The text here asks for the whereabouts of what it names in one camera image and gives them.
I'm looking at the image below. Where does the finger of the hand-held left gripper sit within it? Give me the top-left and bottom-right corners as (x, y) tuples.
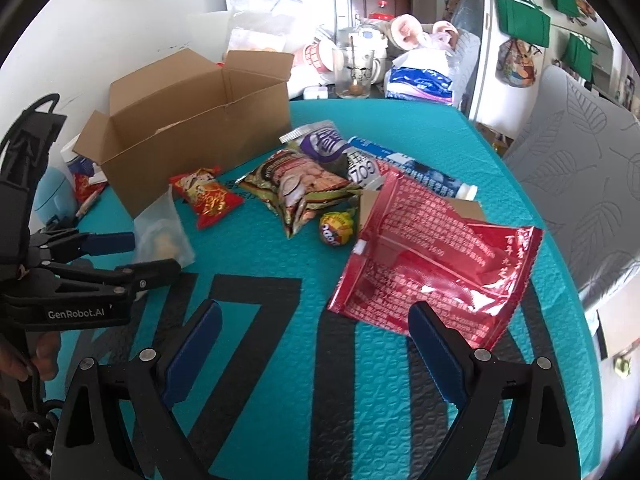
(47, 259), (182, 302)
(29, 229), (137, 263)

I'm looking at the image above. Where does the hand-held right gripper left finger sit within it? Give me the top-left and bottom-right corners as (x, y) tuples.
(50, 299), (223, 480)

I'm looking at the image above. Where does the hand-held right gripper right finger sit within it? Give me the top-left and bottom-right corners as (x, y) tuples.
(407, 300), (583, 480)

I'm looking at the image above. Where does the clear plastic snack bag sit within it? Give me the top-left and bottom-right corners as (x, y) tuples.
(132, 191), (196, 268)

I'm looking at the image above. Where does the large red snack bag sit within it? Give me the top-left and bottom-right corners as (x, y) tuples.
(327, 169), (544, 352)

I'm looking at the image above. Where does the brown cardboard box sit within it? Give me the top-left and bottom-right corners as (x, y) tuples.
(72, 49), (296, 219)

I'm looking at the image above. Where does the pile of snack packets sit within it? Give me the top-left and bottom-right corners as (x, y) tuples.
(235, 149), (363, 239)

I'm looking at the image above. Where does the person's left hand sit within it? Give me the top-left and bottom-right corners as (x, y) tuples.
(0, 331), (62, 383)

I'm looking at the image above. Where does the light blue plush object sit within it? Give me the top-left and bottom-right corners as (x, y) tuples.
(30, 167), (78, 226)

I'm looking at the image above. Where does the red patterned packet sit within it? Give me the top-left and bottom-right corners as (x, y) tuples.
(72, 170), (108, 206)

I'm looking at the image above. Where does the white-lidded blue jar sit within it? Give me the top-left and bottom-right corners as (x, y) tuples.
(60, 142), (96, 172)

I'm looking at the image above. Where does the small red yellow snack packet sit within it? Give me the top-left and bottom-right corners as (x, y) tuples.
(169, 166), (245, 231)

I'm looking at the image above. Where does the teal foam mat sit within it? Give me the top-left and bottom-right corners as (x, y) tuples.
(50, 99), (603, 480)

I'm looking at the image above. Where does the blue white tube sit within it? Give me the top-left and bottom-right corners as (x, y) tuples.
(347, 136), (478, 200)

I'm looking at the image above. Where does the silver black print packet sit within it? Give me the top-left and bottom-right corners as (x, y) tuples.
(345, 149), (388, 191)

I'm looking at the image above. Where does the purple silver snack packet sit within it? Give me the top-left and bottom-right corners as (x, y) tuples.
(279, 120), (353, 166)

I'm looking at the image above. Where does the grey leaf pattern cushion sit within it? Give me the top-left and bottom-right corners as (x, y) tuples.
(502, 65), (640, 311)

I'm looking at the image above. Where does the clear bag of food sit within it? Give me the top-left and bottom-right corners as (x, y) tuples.
(222, 10), (296, 56)

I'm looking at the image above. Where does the blue white plastic bag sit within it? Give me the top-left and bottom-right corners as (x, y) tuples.
(384, 52), (458, 107)

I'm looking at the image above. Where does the red white paper cup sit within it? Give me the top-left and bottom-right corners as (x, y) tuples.
(292, 39), (342, 75)

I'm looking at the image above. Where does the glass mug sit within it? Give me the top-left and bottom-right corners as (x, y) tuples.
(332, 46), (376, 100)

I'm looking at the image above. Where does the patterned tote bag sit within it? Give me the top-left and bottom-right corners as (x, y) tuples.
(495, 37), (543, 89)

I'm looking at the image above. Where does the white small appliance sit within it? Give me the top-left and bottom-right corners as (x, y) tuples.
(349, 24), (387, 63)

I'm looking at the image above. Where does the pink plush slipper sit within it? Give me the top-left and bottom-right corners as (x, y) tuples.
(389, 14), (426, 51)
(430, 20), (461, 51)

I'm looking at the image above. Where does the clear blue hanging bag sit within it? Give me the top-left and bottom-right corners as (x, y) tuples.
(450, 0), (483, 46)

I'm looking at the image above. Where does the red soda bottle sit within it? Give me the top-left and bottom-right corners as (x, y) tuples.
(367, 0), (397, 25)

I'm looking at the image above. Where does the large green tote bag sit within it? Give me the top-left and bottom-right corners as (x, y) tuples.
(495, 0), (551, 46)

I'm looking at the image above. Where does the black cord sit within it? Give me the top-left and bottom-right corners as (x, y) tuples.
(10, 375), (63, 461)

